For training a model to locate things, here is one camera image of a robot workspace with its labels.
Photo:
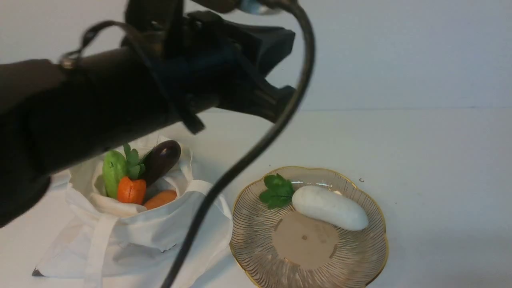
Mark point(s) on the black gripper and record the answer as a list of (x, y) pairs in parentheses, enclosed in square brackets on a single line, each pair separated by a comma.
[(207, 60)]

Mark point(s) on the white radish with leaves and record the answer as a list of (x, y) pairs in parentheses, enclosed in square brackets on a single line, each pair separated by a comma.
[(314, 202)]

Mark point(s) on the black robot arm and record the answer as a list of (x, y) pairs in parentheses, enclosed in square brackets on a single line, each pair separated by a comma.
[(129, 79)]

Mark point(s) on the orange vegetable in bag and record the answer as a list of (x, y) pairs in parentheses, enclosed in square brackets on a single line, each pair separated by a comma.
[(162, 198)]

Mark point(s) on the white cloth tote bag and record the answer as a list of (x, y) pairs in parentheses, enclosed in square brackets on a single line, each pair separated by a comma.
[(106, 238)]

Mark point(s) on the dark purple eggplant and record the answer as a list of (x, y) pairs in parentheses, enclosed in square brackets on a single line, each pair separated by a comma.
[(160, 160)]

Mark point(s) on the green cucumber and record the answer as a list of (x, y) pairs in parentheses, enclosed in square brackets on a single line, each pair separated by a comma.
[(113, 170)]

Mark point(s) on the orange carrot with leaves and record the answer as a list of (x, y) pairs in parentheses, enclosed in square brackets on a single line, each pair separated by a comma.
[(131, 187)]

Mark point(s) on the gold rimmed glass plate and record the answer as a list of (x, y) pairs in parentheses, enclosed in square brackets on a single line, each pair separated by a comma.
[(282, 248)]

